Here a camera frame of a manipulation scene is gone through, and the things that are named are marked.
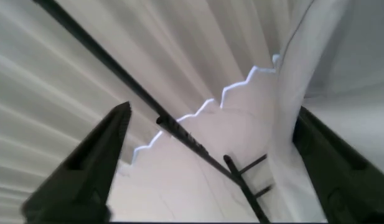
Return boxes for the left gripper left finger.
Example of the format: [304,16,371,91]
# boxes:
[21,101,133,223]

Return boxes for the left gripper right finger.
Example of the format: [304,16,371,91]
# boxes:
[292,105,384,223]

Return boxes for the pale grey shorts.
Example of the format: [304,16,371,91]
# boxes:
[266,0,384,223]

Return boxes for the black clothes rack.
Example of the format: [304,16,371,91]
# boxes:
[31,0,273,223]

